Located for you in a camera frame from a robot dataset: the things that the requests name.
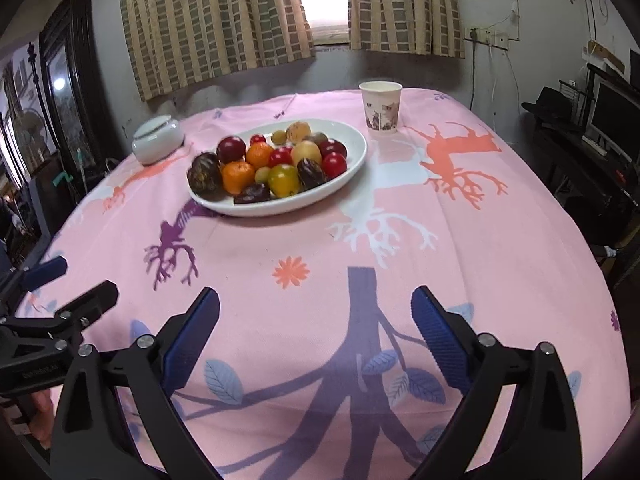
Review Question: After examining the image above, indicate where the oblong dark passion fruit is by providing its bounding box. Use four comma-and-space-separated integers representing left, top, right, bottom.
297, 158, 329, 191

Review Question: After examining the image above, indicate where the printed paper cup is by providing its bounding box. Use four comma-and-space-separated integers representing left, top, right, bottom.
359, 81, 403, 136

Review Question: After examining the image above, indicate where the white oval plate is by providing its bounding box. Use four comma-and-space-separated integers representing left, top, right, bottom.
187, 118, 368, 217

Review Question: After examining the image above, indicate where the white power strip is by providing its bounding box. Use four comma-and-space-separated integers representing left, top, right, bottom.
465, 27, 510, 50

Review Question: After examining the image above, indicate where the striped brick pattern curtain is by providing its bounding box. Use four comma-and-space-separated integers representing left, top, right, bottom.
119, 0, 316, 102
345, 0, 466, 59

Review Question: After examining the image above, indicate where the white lidded ceramic jar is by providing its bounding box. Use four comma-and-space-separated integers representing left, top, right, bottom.
131, 116, 185, 166

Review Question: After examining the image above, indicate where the golden yellow round fruit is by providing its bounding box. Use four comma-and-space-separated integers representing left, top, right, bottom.
291, 140, 322, 167

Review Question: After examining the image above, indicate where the black computer monitor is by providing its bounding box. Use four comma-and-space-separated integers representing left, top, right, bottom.
590, 80, 640, 161

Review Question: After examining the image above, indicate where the person's left hand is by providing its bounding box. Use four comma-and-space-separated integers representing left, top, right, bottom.
26, 388, 55, 452

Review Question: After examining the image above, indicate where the black hat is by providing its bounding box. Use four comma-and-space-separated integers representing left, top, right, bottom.
521, 86, 573, 121

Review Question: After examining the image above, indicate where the large dark red tomato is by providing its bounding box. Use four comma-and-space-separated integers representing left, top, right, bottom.
216, 136, 247, 164

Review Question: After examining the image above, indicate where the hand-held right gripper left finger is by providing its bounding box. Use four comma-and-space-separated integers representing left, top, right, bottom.
50, 286, 222, 480

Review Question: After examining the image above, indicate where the dark wooden cabinet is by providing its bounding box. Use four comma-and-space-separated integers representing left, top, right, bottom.
39, 0, 108, 196

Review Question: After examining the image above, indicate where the large yellow orange tomato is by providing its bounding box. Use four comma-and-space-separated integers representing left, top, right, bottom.
267, 164, 301, 197

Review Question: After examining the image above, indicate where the large orange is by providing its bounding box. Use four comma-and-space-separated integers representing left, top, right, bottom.
222, 161, 256, 196

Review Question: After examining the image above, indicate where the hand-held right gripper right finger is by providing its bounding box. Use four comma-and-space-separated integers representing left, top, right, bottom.
410, 285, 585, 480

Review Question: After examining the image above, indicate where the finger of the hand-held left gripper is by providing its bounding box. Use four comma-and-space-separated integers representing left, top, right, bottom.
0, 280, 120, 350
0, 256, 69, 311

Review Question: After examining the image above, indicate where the pink printed tablecloth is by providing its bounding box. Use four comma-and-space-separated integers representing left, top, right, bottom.
27, 87, 631, 480

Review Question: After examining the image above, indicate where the small mandarin orange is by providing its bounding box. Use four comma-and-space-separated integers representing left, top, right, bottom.
246, 142, 275, 170

